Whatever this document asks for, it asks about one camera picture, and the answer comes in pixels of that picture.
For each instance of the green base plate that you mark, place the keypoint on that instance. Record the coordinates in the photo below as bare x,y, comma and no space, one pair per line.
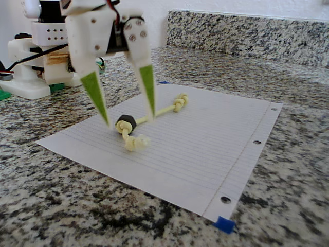
5,95

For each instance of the black ribbed box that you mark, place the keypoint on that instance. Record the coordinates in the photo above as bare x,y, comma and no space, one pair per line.
70,67

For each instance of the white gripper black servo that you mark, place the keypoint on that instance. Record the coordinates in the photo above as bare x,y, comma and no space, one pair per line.
85,38

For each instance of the granite backsplash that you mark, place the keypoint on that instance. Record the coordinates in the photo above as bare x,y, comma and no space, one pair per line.
244,36

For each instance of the plywood block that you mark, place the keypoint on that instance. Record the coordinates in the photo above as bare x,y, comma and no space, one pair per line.
55,60

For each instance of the green circuit board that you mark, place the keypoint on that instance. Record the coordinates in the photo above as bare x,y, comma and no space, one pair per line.
101,67

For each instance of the blue tape piece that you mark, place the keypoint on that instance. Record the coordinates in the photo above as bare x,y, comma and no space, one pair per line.
164,83
225,225

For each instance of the black hex nut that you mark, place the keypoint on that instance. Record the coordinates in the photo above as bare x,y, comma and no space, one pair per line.
128,119

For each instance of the lined paper sheet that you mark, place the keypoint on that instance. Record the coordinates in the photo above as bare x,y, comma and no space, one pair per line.
192,154

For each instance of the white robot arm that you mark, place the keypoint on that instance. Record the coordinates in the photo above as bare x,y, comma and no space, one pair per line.
36,38

